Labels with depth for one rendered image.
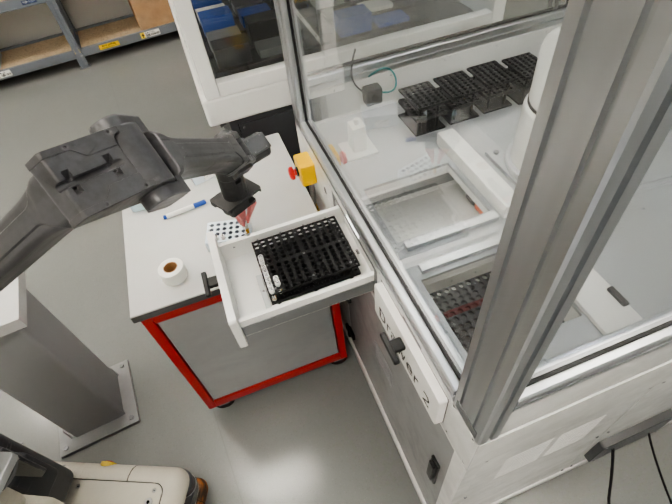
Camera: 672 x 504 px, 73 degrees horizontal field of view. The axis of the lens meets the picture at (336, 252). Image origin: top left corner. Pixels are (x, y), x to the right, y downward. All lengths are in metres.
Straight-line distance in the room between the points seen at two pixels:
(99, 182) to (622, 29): 0.45
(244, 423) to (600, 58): 1.74
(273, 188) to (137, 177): 0.99
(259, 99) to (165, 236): 0.62
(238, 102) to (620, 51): 1.51
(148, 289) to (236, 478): 0.82
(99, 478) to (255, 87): 1.37
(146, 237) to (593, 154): 1.30
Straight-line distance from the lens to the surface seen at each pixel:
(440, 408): 0.88
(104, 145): 0.54
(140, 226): 1.53
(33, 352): 1.67
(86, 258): 2.73
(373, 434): 1.81
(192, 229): 1.44
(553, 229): 0.41
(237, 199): 1.02
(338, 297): 1.05
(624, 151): 0.35
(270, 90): 1.74
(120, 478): 1.68
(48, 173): 0.52
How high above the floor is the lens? 1.72
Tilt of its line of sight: 49 degrees down
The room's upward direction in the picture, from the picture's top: 8 degrees counter-clockwise
